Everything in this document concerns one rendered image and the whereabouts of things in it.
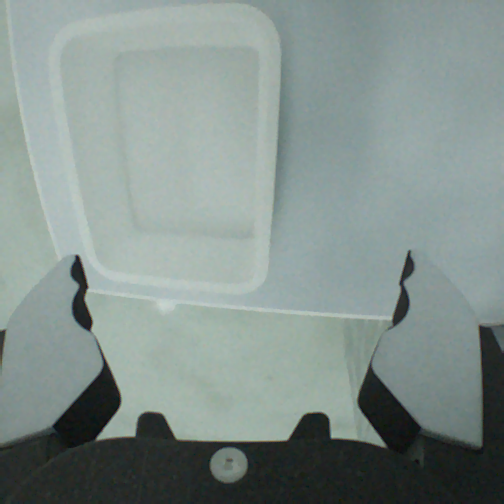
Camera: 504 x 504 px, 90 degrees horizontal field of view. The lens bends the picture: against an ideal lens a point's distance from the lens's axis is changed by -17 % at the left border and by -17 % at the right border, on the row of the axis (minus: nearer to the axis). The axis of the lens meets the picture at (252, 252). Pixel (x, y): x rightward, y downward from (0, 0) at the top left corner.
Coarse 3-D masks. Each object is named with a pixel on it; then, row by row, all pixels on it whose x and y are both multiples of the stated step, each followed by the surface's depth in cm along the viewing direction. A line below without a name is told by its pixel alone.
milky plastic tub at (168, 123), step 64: (64, 64) 19; (128, 64) 24; (192, 64) 24; (256, 64) 23; (64, 128) 21; (128, 128) 27; (192, 128) 27; (256, 128) 26; (128, 192) 31; (192, 192) 30; (256, 192) 29; (128, 256) 29; (192, 256) 30; (256, 256) 25
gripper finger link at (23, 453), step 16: (0, 336) 7; (0, 352) 6; (0, 368) 6; (16, 448) 4; (32, 448) 4; (48, 448) 4; (64, 448) 5; (0, 464) 4; (16, 464) 4; (32, 464) 4; (0, 480) 4; (16, 480) 4; (0, 496) 4
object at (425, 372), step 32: (416, 256) 10; (416, 288) 9; (448, 288) 9; (416, 320) 7; (448, 320) 7; (384, 352) 7; (416, 352) 6; (448, 352) 6; (480, 352) 6; (384, 384) 6; (416, 384) 6; (448, 384) 6; (480, 384) 5; (384, 416) 6; (416, 416) 5; (448, 416) 5; (480, 416) 5
